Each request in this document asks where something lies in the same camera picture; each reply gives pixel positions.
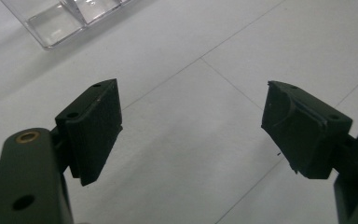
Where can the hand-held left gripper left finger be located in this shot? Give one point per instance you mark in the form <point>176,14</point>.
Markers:
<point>90,130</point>

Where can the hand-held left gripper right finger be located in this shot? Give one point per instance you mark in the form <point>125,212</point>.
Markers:
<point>304,137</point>

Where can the clear plastic compartment box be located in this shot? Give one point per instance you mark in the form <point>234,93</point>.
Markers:
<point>59,25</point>

